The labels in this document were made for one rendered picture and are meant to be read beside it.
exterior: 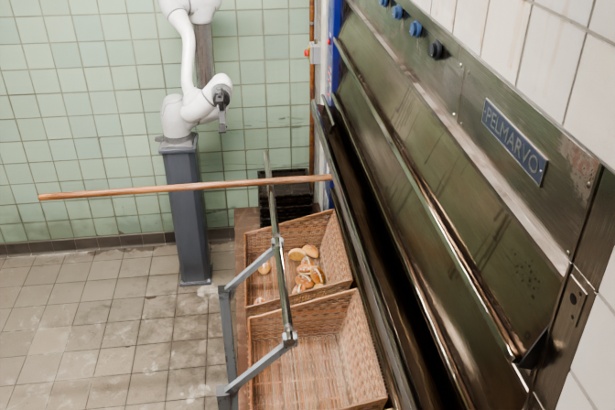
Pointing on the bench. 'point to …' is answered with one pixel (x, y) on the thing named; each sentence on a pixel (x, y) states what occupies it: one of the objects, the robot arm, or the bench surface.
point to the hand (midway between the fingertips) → (221, 116)
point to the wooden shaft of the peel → (183, 187)
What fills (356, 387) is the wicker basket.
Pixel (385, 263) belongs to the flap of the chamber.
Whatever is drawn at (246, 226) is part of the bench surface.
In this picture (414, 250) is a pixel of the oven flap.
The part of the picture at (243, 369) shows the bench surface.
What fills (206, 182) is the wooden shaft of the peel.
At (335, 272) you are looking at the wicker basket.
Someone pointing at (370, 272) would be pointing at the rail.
